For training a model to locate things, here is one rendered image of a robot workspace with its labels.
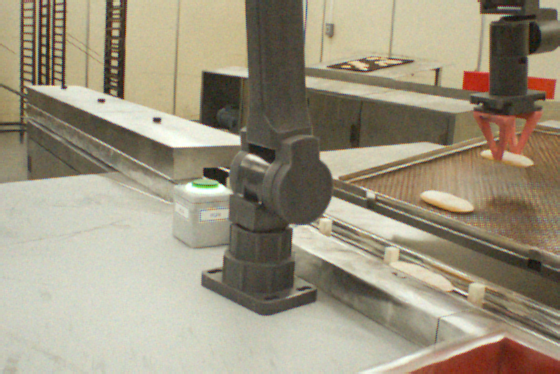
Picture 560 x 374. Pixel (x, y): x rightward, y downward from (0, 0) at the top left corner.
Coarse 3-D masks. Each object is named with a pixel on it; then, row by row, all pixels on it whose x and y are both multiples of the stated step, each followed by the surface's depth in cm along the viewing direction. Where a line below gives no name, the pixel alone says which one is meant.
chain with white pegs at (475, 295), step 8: (8, 88) 292; (24, 96) 262; (320, 224) 94; (328, 224) 94; (320, 232) 95; (328, 232) 94; (392, 248) 83; (392, 256) 82; (472, 288) 71; (480, 288) 71; (472, 296) 71; (480, 296) 71; (480, 304) 71
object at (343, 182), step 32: (544, 128) 130; (416, 160) 117; (480, 160) 115; (544, 160) 112; (352, 192) 104; (384, 192) 103; (416, 192) 102; (448, 192) 101; (480, 192) 99; (544, 192) 97; (448, 224) 87; (512, 224) 86; (544, 224) 86; (544, 256) 75
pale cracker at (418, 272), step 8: (392, 264) 81; (400, 264) 80; (408, 264) 80; (408, 272) 78; (416, 272) 78; (424, 272) 78; (432, 272) 78; (424, 280) 76; (432, 280) 75; (440, 280) 75; (440, 288) 74; (448, 288) 74
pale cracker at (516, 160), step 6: (486, 156) 103; (492, 156) 101; (504, 156) 100; (510, 156) 99; (516, 156) 99; (522, 156) 99; (504, 162) 99; (510, 162) 98; (516, 162) 98; (522, 162) 97; (528, 162) 97
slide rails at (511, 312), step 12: (216, 180) 124; (348, 240) 92; (360, 240) 92; (372, 252) 88; (384, 252) 88; (456, 288) 76; (492, 300) 73; (504, 312) 69; (516, 312) 69; (528, 324) 67; (540, 324) 66; (552, 336) 64
